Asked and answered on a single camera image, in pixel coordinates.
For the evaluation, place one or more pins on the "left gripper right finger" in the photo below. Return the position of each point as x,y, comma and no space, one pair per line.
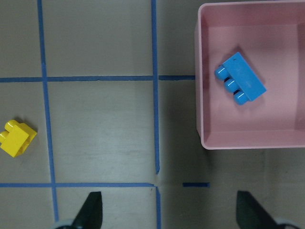
250,214

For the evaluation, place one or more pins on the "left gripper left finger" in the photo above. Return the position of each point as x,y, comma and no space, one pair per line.
90,216

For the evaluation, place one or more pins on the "blue toy block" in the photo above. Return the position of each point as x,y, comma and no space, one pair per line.
239,79

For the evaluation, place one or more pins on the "pink plastic box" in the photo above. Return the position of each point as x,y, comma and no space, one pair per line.
270,35

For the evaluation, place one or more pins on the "yellow toy block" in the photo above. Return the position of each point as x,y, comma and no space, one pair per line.
16,138

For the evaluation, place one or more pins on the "brown paper table cover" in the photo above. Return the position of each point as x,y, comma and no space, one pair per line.
109,87

